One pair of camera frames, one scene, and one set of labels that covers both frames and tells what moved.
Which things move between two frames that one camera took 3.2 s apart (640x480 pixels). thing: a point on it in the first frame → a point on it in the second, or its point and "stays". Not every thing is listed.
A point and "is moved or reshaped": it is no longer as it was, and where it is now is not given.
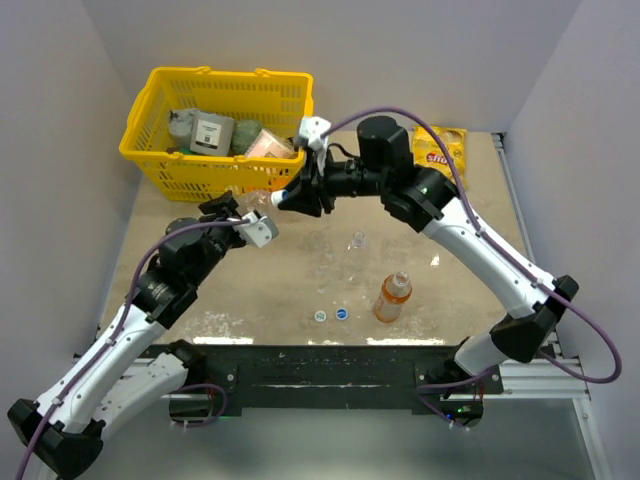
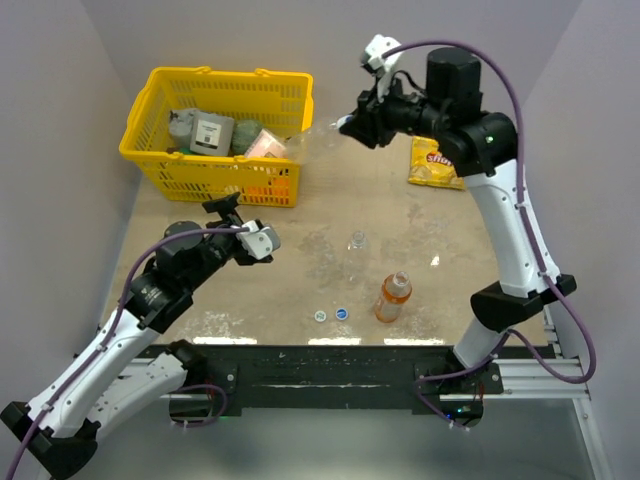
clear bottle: [254, 200] is moved or reshaped
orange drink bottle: [395, 291] stays
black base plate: [331, 378] stays
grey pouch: [180, 122] stays
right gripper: [313, 189] → [370, 121]
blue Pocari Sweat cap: [278, 196] is moved or reshaped
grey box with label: [211, 134] stays
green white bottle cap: [320, 315] stays
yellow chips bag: [429, 154] stays
